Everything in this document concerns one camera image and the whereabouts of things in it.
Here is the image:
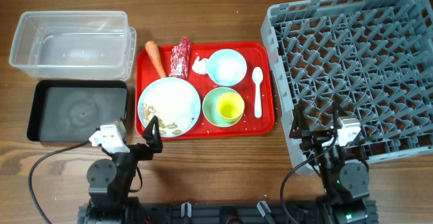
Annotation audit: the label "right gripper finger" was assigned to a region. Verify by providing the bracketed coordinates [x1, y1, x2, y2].
[332, 102, 348, 126]
[290, 104, 310, 139]

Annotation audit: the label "food scraps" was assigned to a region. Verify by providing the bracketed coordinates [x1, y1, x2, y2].
[141, 102, 196, 137]

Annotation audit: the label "light blue plate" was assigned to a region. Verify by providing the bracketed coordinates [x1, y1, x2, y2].
[137, 77, 202, 138]

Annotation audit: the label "green bowl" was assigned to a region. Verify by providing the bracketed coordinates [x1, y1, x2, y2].
[202, 87, 240, 128]

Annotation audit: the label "white plastic spoon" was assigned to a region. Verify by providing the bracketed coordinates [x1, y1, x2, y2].
[252, 67, 263, 118]

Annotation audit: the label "yellow cup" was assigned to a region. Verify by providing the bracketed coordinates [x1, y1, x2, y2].
[216, 92, 245, 122]

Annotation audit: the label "red snack wrapper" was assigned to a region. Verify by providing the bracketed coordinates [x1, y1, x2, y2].
[169, 37, 191, 80]

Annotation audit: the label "white tissue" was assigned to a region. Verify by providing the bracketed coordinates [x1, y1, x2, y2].
[192, 56, 209, 75]

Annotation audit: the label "orange carrot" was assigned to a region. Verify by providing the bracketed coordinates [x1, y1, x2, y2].
[145, 41, 166, 78]

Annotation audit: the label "light blue bowl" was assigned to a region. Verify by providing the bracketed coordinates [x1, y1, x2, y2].
[207, 49, 248, 87]

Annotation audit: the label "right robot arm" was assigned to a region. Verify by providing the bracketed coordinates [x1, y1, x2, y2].
[280, 103, 371, 223]

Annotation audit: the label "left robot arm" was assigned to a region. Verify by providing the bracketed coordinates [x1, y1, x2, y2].
[77, 116, 163, 223]

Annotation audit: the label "grey dishwasher rack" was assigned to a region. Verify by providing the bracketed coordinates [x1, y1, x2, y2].
[260, 0, 432, 164]

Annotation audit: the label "red serving tray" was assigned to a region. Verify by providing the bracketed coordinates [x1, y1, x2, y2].
[135, 41, 275, 140]

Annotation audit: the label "black plastic tray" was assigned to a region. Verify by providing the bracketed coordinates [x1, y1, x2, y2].
[26, 80, 129, 142]

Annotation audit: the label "clear plastic bin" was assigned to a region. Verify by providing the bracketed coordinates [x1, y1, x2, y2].
[9, 11, 137, 81]

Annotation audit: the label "right black cable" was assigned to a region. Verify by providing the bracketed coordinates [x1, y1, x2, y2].
[279, 129, 339, 224]

